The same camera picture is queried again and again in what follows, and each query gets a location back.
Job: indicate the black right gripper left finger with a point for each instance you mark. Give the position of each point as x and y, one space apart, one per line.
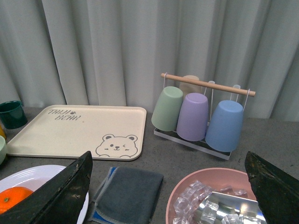
59 201

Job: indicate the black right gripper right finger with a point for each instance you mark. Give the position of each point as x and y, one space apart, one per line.
276 192

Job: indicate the white ribbed plate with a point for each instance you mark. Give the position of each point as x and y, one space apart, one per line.
34 178

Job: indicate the orange mandarin fruit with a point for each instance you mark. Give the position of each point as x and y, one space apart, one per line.
12 196

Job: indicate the metal ice scoop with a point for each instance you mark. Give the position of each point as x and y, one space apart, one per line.
219 208

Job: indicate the grey folded cloth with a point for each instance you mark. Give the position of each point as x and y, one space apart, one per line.
126 196

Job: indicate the cream bear serving tray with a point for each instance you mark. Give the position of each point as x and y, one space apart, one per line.
67 131

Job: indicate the light green bowl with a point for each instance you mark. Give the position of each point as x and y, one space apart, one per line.
3 149

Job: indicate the blue tumbler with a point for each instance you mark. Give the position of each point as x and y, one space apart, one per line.
225 126

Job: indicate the yellow mug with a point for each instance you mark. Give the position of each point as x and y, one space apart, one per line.
2 132

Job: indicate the pink bowl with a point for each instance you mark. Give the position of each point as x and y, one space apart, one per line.
213 177

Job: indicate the dark green mug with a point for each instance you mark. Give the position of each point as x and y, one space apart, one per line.
12 114

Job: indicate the white cup rack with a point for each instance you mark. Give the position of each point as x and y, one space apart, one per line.
201 145

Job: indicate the purple tumbler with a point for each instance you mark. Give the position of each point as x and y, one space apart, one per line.
193 117

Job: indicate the light green tumbler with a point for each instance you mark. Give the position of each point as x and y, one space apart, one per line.
167 109

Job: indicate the beige tumbler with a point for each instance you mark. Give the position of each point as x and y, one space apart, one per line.
187 88

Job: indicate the grey curtain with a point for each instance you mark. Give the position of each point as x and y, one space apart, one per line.
112 52

